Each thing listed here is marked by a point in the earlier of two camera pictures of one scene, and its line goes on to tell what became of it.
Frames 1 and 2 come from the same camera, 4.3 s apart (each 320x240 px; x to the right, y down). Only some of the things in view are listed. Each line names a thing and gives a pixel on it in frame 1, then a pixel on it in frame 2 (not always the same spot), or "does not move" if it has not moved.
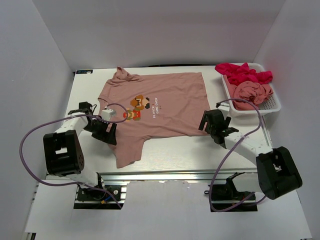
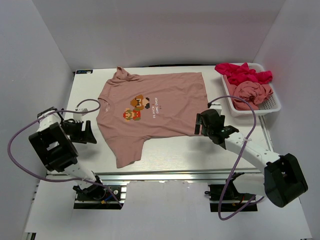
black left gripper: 108,137 -> 84,136
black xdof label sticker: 84,71 does not move
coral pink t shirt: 257,93 does not move
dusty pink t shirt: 160,105 does not move
